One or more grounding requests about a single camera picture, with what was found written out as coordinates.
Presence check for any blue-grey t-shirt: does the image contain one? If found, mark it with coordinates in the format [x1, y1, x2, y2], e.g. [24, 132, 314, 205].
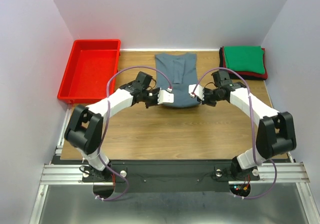
[155, 53, 200, 108]

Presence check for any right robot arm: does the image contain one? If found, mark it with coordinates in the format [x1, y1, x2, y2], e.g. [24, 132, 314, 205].
[196, 69, 297, 179]

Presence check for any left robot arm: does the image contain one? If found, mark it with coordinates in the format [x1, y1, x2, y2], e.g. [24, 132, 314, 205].
[64, 71, 160, 181]

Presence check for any black folded t-shirt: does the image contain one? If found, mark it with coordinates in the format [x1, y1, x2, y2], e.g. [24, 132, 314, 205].
[218, 48, 265, 80]

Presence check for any red folded t-shirt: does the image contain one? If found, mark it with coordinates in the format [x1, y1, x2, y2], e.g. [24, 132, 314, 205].
[219, 47, 268, 81]

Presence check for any green folded t-shirt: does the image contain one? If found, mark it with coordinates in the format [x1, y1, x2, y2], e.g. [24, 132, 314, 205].
[223, 46, 266, 75]

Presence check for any red plastic bin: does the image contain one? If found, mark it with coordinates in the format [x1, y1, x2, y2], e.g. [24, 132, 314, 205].
[57, 39, 121, 104]

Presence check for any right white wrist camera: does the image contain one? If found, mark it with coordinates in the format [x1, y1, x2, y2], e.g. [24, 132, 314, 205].
[188, 84, 205, 104]

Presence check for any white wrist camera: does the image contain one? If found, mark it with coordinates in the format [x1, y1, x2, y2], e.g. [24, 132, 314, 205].
[157, 90, 174, 105]
[188, 84, 205, 104]

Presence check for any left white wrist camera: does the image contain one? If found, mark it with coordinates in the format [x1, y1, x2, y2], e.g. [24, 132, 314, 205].
[157, 90, 174, 105]

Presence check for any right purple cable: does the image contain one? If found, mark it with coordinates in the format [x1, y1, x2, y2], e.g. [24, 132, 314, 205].
[189, 68, 278, 201]

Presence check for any purple cable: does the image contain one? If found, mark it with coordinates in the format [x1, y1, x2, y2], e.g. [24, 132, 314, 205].
[189, 68, 278, 201]
[94, 66, 174, 202]

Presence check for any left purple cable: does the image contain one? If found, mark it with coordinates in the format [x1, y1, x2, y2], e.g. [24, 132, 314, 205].
[94, 66, 174, 202]

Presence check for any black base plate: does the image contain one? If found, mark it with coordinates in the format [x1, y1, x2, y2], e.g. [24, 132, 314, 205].
[80, 159, 260, 194]

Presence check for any aluminium rail frame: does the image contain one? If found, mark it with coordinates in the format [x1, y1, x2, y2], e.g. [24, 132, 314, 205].
[30, 101, 320, 224]

